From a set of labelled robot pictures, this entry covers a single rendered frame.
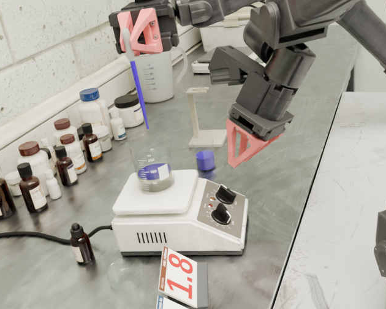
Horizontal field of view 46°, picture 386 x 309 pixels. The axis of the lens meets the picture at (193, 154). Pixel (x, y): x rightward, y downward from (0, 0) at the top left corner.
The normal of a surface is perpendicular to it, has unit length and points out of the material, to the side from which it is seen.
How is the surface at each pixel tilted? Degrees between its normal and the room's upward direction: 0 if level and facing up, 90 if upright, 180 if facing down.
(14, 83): 90
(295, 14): 93
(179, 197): 0
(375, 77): 90
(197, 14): 90
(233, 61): 77
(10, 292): 0
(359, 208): 0
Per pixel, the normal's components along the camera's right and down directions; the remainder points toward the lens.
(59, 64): 0.92, 0.05
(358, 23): 0.29, 0.52
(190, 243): -0.16, 0.46
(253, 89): -0.56, 0.24
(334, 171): -0.14, -0.89
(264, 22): -0.93, 0.27
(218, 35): -0.42, 0.51
